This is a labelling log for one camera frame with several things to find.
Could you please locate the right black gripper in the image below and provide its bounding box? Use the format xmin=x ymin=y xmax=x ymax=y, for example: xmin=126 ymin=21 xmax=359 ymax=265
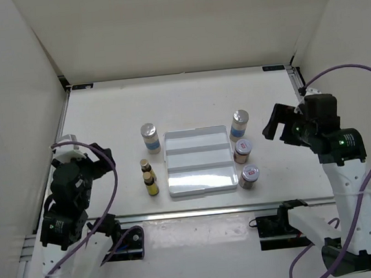
xmin=260 ymin=100 xmax=317 ymax=151

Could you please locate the spice jar white lid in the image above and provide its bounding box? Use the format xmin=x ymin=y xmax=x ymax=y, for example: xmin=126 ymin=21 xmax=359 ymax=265
xmin=239 ymin=165 xmax=260 ymax=190
xmin=233 ymin=139 xmax=253 ymax=164

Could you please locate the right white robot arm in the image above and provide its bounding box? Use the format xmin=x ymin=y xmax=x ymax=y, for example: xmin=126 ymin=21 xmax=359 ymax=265
xmin=262 ymin=93 xmax=371 ymax=277

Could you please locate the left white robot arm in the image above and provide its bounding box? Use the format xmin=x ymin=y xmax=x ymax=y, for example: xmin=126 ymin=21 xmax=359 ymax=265
xmin=39 ymin=143 xmax=116 ymax=278

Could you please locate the tall jar right blue label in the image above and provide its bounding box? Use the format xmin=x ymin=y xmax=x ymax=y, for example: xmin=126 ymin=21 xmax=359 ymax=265
xmin=229 ymin=110 xmax=249 ymax=142

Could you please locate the tall jar blue label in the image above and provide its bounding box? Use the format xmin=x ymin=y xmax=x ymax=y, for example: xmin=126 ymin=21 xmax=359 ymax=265
xmin=141 ymin=122 xmax=161 ymax=154
xmin=229 ymin=110 xmax=249 ymax=142

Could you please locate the small yellow bottle rear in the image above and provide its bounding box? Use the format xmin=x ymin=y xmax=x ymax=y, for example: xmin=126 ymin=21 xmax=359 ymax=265
xmin=139 ymin=159 xmax=157 ymax=181

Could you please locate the small yellow bottle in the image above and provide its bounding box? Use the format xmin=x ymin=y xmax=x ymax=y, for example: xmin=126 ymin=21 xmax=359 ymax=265
xmin=142 ymin=172 xmax=159 ymax=196
xmin=139 ymin=159 xmax=157 ymax=181

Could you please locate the small yellow bottle front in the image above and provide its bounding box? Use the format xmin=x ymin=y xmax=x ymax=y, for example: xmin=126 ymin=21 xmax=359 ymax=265
xmin=142 ymin=172 xmax=159 ymax=196

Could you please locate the tall jar left blue label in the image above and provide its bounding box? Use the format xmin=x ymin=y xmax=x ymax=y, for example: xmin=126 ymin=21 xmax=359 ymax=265
xmin=141 ymin=122 xmax=161 ymax=154

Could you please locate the white divided organizer tray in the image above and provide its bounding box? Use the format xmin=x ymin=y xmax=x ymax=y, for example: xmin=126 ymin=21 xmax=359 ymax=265
xmin=163 ymin=125 xmax=239 ymax=198

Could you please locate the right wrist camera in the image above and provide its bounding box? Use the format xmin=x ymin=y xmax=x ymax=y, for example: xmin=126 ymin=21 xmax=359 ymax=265
xmin=294 ymin=86 xmax=322 ymax=114

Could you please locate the right aluminium rail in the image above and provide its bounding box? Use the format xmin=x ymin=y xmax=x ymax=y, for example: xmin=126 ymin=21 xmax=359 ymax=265
xmin=284 ymin=65 xmax=305 ymax=99

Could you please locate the aluminium rail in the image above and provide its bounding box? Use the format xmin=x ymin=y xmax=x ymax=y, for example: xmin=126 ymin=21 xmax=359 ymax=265
xmin=113 ymin=196 xmax=337 ymax=226
xmin=32 ymin=87 xmax=71 ymax=235
xmin=284 ymin=65 xmax=305 ymax=99

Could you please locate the left aluminium rail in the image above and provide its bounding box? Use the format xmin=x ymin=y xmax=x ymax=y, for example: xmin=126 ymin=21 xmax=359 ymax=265
xmin=32 ymin=87 xmax=71 ymax=235

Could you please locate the front aluminium rail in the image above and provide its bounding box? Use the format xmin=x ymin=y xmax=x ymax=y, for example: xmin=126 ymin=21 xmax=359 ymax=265
xmin=113 ymin=196 xmax=337 ymax=226

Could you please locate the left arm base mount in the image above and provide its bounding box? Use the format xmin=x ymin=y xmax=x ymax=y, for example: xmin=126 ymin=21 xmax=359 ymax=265
xmin=97 ymin=219 xmax=145 ymax=266

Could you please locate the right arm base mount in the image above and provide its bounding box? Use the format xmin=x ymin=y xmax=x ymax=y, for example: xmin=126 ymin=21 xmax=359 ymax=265
xmin=248 ymin=200 xmax=311 ymax=251

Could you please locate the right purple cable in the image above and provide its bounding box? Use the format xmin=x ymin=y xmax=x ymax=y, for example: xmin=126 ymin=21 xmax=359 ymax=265
xmin=271 ymin=61 xmax=371 ymax=278

